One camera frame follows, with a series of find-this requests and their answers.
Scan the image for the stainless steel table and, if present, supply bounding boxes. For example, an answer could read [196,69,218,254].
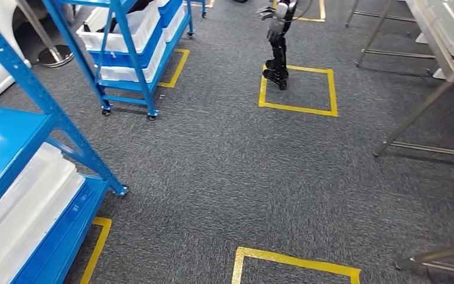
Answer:
[372,0,454,159]
[394,238,454,277]
[344,0,436,68]

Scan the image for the chrome stanchion with round base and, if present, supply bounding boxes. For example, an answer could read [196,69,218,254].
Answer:
[15,0,76,69]

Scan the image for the blue wheeled cart rack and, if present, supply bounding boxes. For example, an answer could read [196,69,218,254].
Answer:
[41,0,196,121]
[189,0,209,20]

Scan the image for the blue metal shelf rack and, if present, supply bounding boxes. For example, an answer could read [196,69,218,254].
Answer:
[0,0,129,284]

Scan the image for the yellow floor tape square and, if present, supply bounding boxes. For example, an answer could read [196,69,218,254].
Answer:
[272,0,327,24]
[231,246,362,284]

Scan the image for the black plastic trim piece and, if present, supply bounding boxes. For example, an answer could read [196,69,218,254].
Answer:
[82,0,155,34]

